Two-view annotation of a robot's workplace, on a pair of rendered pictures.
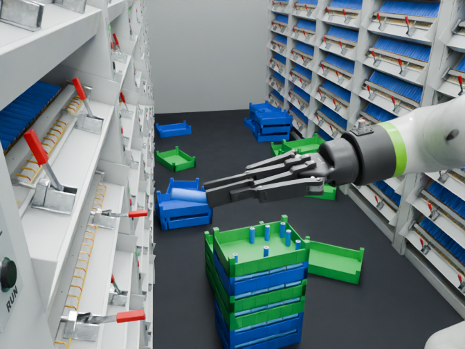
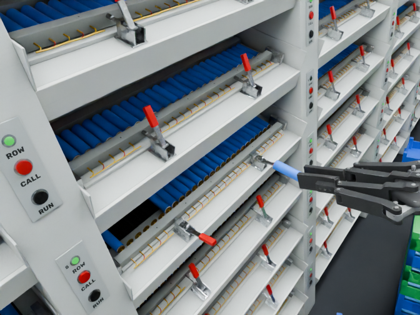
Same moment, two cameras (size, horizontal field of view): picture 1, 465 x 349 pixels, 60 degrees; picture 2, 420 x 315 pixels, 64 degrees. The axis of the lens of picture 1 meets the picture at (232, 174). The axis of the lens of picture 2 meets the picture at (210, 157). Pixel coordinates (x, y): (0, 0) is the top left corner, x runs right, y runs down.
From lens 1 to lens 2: 0.32 m
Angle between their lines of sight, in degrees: 49
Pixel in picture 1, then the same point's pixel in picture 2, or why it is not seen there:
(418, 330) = not seen: outside the picture
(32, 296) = (77, 208)
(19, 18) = (128, 39)
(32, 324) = (72, 222)
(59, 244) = (139, 180)
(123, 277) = (280, 206)
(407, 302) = not seen: outside the picture
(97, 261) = (230, 190)
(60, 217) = (158, 162)
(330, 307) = not seen: outside the picture
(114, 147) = (297, 105)
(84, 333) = (182, 234)
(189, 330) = (372, 270)
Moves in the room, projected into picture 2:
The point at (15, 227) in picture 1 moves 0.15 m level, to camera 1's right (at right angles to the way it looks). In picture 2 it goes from (62, 173) to (114, 232)
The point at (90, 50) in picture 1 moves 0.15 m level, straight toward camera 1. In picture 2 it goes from (287, 22) to (261, 40)
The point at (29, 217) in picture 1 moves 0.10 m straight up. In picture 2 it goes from (141, 157) to (123, 102)
